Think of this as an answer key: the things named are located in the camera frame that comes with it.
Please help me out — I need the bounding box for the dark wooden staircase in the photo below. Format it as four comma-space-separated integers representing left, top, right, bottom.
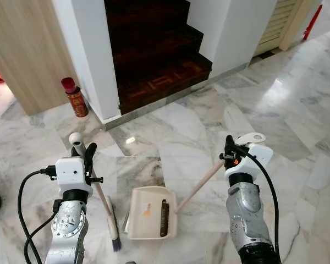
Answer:
104, 0, 212, 114

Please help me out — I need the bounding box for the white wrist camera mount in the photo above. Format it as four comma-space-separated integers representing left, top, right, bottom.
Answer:
225, 144, 274, 179
55, 157, 93, 196

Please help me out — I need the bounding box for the beige broom with dark bristles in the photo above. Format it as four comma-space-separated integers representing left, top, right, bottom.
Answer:
69, 132, 122, 252

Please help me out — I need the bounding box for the red stick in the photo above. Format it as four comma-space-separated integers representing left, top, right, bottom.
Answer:
302, 4, 323, 42

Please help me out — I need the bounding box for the light wood cabinet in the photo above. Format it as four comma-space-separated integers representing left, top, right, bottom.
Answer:
0, 0, 64, 116

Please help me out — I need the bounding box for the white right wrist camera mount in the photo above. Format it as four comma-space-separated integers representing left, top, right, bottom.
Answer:
225, 144, 274, 179

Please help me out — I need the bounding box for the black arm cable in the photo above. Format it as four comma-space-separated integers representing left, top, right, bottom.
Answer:
16, 167, 61, 264
231, 144, 281, 259

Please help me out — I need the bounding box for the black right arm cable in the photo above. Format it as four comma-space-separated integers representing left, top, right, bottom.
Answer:
231, 144, 281, 259

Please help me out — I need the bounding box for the beige louvered door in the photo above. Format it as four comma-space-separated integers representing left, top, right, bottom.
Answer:
253, 0, 321, 57

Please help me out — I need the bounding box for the red cylindrical can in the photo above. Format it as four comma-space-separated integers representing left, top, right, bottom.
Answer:
60, 77, 90, 118

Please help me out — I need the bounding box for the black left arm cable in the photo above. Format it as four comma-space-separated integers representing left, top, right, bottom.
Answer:
16, 167, 61, 264

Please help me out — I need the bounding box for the beige long-handled dustpan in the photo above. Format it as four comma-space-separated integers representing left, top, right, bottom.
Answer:
124, 132, 266, 241

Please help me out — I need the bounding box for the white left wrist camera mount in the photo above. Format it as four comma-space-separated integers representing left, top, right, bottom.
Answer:
55, 157, 93, 196

